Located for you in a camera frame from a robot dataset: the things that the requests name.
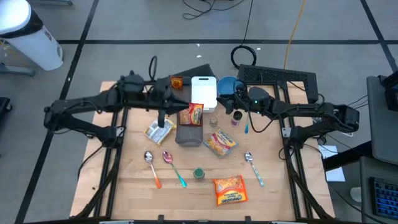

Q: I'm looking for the straight black cable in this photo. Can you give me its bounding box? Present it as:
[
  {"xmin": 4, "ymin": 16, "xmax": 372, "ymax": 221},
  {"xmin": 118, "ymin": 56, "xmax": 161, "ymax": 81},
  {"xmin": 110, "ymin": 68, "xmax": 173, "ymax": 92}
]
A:
[{"xmin": 243, "ymin": 0, "xmax": 254, "ymax": 47}]

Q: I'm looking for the orange Maruchan ramen packet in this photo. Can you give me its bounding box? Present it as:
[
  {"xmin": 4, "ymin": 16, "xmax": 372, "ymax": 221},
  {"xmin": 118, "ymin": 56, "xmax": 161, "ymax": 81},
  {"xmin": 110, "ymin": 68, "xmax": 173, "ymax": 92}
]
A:
[{"xmin": 213, "ymin": 175, "xmax": 249, "ymax": 207}]

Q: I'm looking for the red Maruchan ramen packet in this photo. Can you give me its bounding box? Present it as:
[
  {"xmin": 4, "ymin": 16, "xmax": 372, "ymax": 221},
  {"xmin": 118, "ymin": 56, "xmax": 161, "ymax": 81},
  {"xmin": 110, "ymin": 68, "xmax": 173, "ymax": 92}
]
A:
[{"xmin": 179, "ymin": 102, "xmax": 205, "ymax": 126}]

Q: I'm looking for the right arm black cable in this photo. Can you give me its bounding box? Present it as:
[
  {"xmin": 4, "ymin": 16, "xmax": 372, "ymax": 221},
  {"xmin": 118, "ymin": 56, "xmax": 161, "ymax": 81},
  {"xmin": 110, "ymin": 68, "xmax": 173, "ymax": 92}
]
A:
[{"xmin": 234, "ymin": 90, "xmax": 261, "ymax": 134}]

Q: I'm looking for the tangled black floor cable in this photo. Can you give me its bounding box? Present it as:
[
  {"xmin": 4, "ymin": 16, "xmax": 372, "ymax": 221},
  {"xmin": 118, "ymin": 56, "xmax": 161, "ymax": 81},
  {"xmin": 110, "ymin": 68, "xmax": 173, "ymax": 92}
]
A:
[{"xmin": 182, "ymin": 0, "xmax": 246, "ymax": 21}]

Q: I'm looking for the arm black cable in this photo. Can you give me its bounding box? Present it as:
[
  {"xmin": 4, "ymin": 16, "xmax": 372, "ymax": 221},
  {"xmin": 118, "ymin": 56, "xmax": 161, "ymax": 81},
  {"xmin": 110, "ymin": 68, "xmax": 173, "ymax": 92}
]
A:
[
  {"xmin": 234, "ymin": 90, "xmax": 261, "ymax": 134},
  {"xmin": 148, "ymin": 55, "xmax": 158, "ymax": 82}
]

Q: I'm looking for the yellow cable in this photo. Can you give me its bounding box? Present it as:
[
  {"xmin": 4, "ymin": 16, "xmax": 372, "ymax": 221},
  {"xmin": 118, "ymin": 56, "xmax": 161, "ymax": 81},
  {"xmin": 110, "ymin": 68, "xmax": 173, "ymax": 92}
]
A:
[{"xmin": 283, "ymin": 0, "xmax": 307, "ymax": 70}]

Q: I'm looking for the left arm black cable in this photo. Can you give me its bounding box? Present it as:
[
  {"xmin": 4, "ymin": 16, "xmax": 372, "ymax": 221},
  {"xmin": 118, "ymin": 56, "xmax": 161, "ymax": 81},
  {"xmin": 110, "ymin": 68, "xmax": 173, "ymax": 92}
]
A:
[{"xmin": 148, "ymin": 55, "xmax": 158, "ymax": 82}]

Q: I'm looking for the small brown orange snack packet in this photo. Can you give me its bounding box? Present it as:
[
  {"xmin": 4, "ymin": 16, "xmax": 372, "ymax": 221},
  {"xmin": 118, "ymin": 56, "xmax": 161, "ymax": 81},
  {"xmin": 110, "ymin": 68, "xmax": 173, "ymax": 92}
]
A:
[{"xmin": 170, "ymin": 75, "xmax": 184, "ymax": 91}]

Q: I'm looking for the white paper sheet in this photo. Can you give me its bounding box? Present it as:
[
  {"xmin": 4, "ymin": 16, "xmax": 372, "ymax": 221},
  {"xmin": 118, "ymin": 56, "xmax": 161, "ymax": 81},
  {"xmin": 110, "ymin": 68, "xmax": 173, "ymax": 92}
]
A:
[{"xmin": 318, "ymin": 144, "xmax": 346, "ymax": 183}]

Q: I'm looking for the white trash can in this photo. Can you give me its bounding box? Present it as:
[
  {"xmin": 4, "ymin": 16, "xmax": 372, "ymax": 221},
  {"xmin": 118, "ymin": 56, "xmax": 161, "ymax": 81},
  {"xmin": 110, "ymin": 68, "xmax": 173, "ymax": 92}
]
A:
[{"xmin": 0, "ymin": 0, "xmax": 64, "ymax": 72}]

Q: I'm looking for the white plastic bin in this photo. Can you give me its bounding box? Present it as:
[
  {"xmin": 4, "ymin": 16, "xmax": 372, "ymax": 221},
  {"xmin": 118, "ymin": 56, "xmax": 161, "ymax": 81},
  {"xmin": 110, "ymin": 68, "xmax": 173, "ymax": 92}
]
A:
[{"xmin": 190, "ymin": 76, "xmax": 218, "ymax": 114}]

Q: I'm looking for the black backlit keyboard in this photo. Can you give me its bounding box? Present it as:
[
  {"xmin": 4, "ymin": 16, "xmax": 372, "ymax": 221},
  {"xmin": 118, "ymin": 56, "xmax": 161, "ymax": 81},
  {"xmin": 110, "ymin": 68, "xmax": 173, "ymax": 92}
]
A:
[{"xmin": 369, "ymin": 176, "xmax": 398, "ymax": 220}]

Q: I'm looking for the coiled black cable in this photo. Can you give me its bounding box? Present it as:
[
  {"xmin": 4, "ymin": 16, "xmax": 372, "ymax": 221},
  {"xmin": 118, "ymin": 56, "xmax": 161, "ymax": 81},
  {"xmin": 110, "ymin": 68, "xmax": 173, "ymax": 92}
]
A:
[{"xmin": 230, "ymin": 45, "xmax": 257, "ymax": 70}]

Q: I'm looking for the blue bowl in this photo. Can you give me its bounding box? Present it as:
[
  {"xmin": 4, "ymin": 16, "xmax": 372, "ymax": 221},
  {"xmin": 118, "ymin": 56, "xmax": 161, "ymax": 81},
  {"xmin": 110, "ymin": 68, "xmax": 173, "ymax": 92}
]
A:
[{"xmin": 216, "ymin": 76, "xmax": 245, "ymax": 98}]

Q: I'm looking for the black device on desk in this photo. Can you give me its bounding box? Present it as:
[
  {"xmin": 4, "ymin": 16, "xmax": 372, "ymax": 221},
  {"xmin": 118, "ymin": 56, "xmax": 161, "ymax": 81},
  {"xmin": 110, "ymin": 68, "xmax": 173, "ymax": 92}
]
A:
[{"xmin": 378, "ymin": 70, "xmax": 398, "ymax": 112}]

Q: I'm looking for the grey keyboard desk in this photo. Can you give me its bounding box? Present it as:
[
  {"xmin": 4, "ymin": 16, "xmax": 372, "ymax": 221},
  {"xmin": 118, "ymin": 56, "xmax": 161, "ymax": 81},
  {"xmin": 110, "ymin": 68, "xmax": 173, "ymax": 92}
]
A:
[{"xmin": 359, "ymin": 156, "xmax": 398, "ymax": 224}]

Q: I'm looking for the pink spoon teal handle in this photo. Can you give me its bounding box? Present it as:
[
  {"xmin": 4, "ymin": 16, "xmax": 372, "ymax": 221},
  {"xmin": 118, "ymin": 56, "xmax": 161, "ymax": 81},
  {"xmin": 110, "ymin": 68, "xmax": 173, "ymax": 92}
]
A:
[{"xmin": 162, "ymin": 151, "xmax": 188, "ymax": 189}]

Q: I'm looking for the black aluminium table frame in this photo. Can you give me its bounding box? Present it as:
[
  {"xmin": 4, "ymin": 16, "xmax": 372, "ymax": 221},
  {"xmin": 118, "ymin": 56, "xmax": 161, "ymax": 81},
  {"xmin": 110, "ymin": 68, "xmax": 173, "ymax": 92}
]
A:
[{"xmin": 70, "ymin": 70, "xmax": 335, "ymax": 224}]

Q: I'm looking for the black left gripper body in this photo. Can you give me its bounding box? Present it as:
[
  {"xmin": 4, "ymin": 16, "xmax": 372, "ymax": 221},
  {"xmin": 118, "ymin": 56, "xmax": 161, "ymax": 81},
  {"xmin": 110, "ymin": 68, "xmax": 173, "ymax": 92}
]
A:
[{"xmin": 152, "ymin": 95, "xmax": 171, "ymax": 128}]

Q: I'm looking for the black perforated metal box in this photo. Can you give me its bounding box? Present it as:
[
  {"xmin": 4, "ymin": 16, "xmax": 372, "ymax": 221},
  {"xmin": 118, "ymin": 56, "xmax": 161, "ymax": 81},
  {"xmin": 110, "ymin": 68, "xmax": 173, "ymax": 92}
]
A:
[{"xmin": 238, "ymin": 64, "xmax": 320, "ymax": 103}]

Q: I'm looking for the silver spoon striped blue handle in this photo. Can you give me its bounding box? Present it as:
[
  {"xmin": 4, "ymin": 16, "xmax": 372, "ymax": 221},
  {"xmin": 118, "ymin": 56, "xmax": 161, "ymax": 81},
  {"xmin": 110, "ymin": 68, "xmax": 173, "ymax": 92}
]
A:
[{"xmin": 244, "ymin": 151, "xmax": 265, "ymax": 187}]

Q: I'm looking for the grey metal stand foot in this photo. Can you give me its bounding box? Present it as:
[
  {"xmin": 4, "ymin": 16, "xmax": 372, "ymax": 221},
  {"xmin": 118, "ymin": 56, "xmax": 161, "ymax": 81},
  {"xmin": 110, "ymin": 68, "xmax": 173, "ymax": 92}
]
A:
[{"xmin": 0, "ymin": 63, "xmax": 35, "ymax": 77}]

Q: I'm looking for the grey side desk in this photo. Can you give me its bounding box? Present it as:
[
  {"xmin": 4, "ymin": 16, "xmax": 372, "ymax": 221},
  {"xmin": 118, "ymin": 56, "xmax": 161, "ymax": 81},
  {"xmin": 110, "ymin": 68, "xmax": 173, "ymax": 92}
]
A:
[{"xmin": 366, "ymin": 75, "xmax": 398, "ymax": 166}]

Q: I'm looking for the yellow Maruchan ramen packet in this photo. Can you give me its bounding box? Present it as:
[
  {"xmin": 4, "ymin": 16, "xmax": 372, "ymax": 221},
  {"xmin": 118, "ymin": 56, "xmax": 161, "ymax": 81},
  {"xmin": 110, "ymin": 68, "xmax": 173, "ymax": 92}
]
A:
[{"xmin": 144, "ymin": 117, "xmax": 177, "ymax": 146}]

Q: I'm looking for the silver spoon orange handle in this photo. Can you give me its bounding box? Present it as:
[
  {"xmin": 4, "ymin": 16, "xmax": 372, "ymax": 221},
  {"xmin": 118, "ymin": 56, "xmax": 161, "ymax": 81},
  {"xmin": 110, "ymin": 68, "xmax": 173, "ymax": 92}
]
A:
[{"xmin": 144, "ymin": 151, "xmax": 162, "ymax": 190}]

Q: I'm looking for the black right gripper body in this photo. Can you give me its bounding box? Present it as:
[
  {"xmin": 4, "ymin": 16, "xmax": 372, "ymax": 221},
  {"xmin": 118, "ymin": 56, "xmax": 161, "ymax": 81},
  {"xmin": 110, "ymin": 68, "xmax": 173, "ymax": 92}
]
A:
[{"xmin": 226, "ymin": 88, "xmax": 249, "ymax": 115}]

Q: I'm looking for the purple-labelled spice jar black lid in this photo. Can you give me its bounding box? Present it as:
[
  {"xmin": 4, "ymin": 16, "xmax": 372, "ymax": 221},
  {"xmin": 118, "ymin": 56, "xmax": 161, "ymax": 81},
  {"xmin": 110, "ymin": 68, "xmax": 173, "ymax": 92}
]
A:
[{"xmin": 231, "ymin": 110, "xmax": 244, "ymax": 127}]

